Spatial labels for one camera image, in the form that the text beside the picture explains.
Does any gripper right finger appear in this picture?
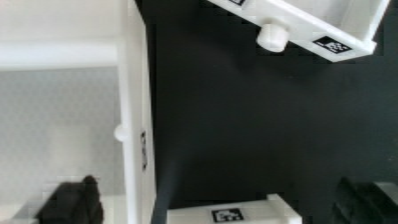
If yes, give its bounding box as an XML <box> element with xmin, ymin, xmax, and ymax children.
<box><xmin>330</xmin><ymin>178</ymin><xmax>398</xmax><ymax>224</ymax></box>

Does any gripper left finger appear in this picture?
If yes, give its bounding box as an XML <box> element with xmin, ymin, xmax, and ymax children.
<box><xmin>35</xmin><ymin>176</ymin><xmax>105</xmax><ymax>224</ymax></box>

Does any white upside-down drawer with knob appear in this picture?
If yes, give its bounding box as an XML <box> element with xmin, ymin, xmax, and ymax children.
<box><xmin>165</xmin><ymin>194</ymin><xmax>302</xmax><ymax>224</ymax></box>

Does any white drawer cabinet box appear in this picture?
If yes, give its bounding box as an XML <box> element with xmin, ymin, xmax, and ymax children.
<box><xmin>0</xmin><ymin>0</ymin><xmax>156</xmax><ymax>224</ymax></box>

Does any white open drawer with knob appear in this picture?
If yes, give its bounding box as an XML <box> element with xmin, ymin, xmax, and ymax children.
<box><xmin>208</xmin><ymin>0</ymin><xmax>391</xmax><ymax>62</ymax></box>

